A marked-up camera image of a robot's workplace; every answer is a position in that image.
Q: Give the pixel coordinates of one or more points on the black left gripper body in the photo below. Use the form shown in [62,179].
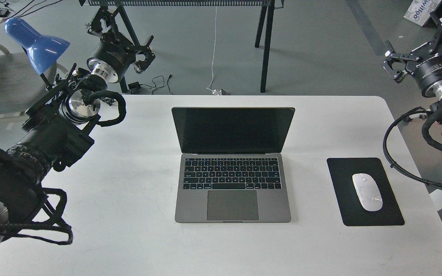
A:
[112,57]

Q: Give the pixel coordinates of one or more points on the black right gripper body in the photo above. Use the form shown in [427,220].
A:
[428,70]

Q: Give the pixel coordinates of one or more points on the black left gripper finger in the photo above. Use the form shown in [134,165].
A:
[104,26]
[142,50]

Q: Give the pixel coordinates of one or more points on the grey laptop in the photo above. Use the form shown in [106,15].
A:
[231,167]

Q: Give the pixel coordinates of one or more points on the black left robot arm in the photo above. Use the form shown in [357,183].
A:
[59,125]

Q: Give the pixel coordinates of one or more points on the black power adapter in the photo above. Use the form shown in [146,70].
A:
[134,88]

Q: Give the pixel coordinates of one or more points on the white cardboard box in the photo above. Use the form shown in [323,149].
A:
[419,11]

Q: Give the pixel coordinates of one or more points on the blue desk lamp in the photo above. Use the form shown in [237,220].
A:
[42,51]

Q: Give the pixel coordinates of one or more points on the grey white chair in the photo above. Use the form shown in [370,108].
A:
[20,85]

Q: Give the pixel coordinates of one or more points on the black mouse pad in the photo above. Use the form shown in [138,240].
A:
[352,212]

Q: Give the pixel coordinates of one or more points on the white computer mouse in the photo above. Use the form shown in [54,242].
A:
[367,192]

